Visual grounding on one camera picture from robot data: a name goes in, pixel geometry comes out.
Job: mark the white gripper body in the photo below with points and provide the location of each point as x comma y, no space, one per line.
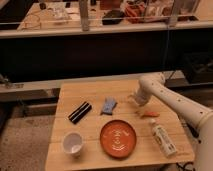
139,100

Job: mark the orange pepper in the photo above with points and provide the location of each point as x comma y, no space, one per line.
148,114

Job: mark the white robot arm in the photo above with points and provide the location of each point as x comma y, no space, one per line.
198,116

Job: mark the orange ceramic plate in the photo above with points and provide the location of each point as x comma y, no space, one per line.
118,139

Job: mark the white plastic bottle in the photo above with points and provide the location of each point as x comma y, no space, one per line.
162,138

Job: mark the black rectangular block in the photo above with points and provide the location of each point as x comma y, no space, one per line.
80,112

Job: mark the dark crate at right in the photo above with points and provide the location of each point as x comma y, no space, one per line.
198,67

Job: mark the black bag on bench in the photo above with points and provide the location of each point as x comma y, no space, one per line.
112,17

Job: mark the orange object on bench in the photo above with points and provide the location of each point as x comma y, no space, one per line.
134,13

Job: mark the metal post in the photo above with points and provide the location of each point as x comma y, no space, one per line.
83,8

